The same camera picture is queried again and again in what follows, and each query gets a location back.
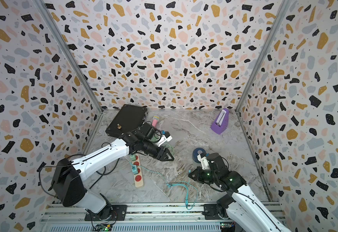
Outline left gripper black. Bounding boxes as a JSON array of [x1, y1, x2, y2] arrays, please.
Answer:
[[142, 140, 176, 162]]

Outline teal charging cable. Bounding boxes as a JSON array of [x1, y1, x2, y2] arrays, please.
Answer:
[[125, 159, 200, 211]]

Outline green USB charger plug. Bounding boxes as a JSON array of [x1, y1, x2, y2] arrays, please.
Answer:
[[130, 154, 138, 162]]

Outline teal USB charger plug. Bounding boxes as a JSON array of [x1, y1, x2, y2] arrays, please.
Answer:
[[132, 165, 140, 175]]

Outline beige red power strip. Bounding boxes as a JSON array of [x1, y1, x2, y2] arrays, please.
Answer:
[[130, 154, 144, 188]]

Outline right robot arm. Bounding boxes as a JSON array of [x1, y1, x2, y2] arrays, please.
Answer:
[[188, 153, 290, 232]]

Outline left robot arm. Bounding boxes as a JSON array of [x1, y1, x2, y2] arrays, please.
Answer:
[[51, 123, 174, 220]]

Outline pink toy microphone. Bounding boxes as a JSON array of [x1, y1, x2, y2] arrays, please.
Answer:
[[152, 115, 160, 127]]

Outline black hard case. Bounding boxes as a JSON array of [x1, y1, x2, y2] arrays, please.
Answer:
[[105, 104, 148, 138]]

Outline purple metronome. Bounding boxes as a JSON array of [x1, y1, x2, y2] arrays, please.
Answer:
[[210, 108, 229, 134]]

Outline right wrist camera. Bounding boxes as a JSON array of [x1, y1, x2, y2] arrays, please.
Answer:
[[198, 155, 210, 170]]

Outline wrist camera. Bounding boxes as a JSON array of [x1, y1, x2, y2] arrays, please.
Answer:
[[156, 131, 172, 147], [198, 155, 210, 170]]

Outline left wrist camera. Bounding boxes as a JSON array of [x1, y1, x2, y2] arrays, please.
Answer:
[[156, 131, 172, 147]]

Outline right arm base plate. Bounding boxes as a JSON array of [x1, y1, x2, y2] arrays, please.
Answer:
[[202, 204, 229, 220]]

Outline black power strip cord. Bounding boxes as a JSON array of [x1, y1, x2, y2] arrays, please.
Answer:
[[38, 142, 120, 201]]

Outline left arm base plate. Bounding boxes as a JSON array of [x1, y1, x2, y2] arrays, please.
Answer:
[[84, 205, 127, 222]]

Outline aluminium front rail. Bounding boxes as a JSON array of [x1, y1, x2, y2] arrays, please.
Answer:
[[39, 202, 287, 232]]

